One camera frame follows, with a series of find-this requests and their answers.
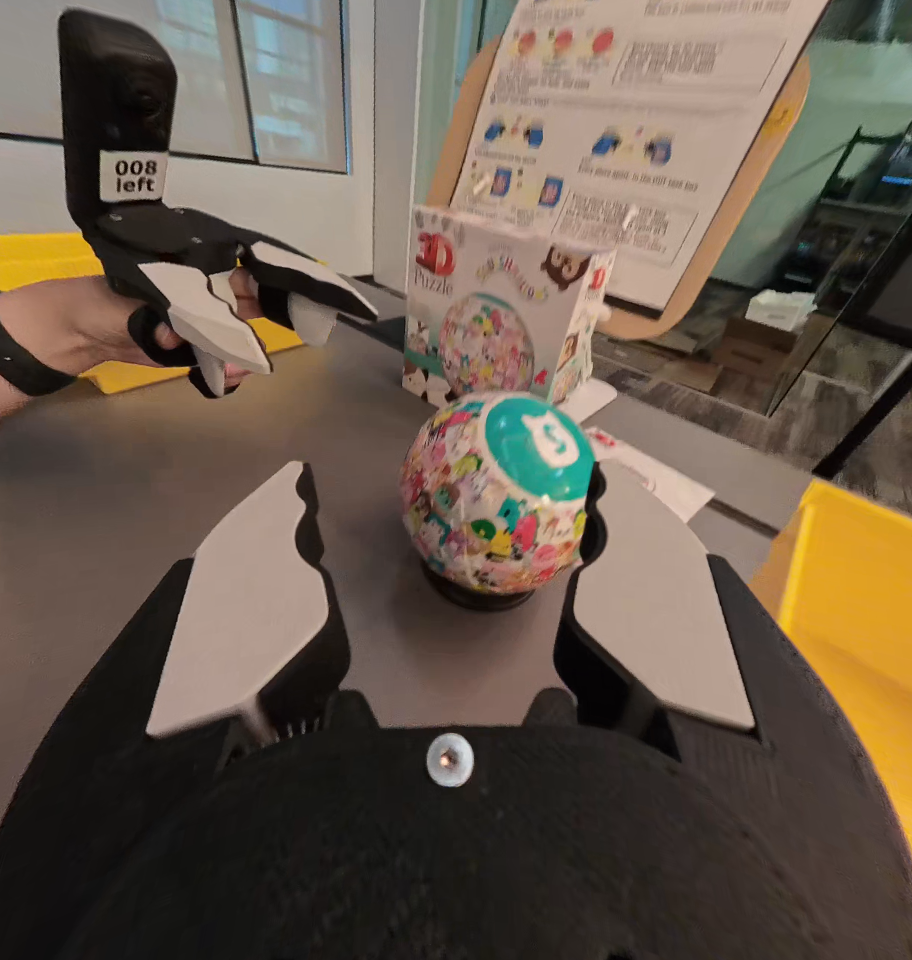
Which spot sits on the white printed puzzle box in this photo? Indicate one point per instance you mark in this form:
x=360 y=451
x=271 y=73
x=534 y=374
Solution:
x=501 y=300

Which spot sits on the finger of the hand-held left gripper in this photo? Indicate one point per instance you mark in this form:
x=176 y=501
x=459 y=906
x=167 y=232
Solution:
x=313 y=281
x=208 y=315

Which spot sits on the person's left hand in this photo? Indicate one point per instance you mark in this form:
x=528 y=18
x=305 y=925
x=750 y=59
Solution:
x=81 y=322

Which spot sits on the black wristband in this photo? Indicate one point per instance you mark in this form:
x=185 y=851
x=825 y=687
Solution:
x=28 y=379

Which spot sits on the white cardboard box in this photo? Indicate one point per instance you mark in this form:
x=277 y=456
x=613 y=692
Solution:
x=778 y=309

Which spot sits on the window with roller blind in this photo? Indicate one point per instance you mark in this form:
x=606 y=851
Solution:
x=291 y=75

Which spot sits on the black ball stand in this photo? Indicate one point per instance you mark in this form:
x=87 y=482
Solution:
x=478 y=598

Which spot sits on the printed instruction sheet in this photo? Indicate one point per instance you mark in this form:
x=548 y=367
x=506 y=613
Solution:
x=636 y=112

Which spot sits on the folded paper leaflet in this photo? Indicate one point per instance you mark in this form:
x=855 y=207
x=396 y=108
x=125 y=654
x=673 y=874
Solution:
x=651 y=469

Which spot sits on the colourful puzzle ball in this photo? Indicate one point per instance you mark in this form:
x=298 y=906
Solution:
x=486 y=510

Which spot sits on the yellow plastic bin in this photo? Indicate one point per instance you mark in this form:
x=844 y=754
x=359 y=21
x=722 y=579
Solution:
x=28 y=259
x=861 y=600

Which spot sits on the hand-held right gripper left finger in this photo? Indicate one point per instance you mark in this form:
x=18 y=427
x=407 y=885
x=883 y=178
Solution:
x=238 y=615

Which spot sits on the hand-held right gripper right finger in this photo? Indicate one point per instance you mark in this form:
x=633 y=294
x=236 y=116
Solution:
x=666 y=622

